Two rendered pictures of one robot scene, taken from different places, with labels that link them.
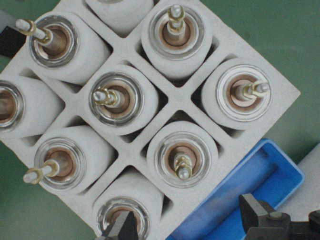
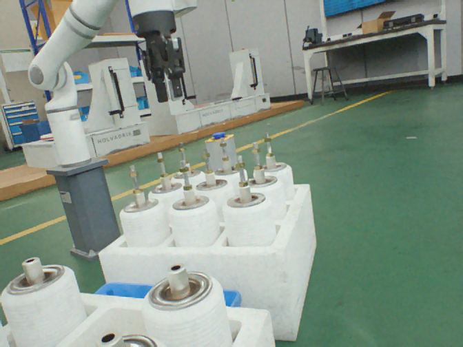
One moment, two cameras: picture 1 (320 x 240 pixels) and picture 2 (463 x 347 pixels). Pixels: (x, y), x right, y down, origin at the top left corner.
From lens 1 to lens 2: 76 cm
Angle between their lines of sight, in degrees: 73
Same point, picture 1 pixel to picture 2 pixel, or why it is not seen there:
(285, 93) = (274, 248)
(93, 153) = (178, 193)
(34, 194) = not seen: hidden behind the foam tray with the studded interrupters
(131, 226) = (165, 95)
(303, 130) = not seen: outside the picture
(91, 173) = (167, 195)
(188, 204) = (160, 250)
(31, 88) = (201, 177)
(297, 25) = (393, 328)
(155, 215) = (150, 211)
